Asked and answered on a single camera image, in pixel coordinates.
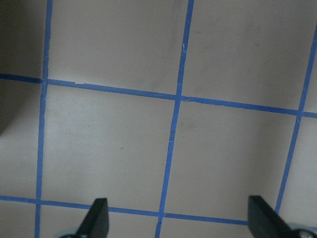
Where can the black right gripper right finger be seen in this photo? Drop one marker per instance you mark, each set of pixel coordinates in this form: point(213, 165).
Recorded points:
point(263, 222)

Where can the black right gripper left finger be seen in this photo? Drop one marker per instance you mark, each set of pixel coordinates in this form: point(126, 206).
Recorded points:
point(96, 221)

